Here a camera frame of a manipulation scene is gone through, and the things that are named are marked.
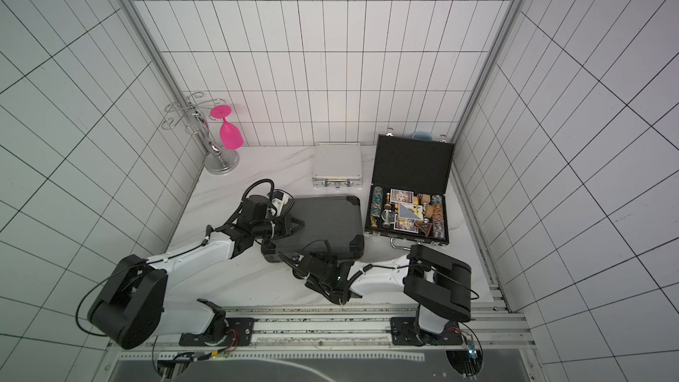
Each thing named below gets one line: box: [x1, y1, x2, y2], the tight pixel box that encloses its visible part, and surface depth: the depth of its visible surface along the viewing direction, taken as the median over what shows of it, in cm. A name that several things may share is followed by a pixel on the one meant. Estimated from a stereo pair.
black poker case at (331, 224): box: [260, 195, 365, 263], surface depth 85 cm
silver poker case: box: [312, 141, 363, 189], surface depth 107 cm
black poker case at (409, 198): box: [365, 128, 456, 252], surface depth 100 cm
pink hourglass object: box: [210, 104, 245, 151], surface depth 102 cm
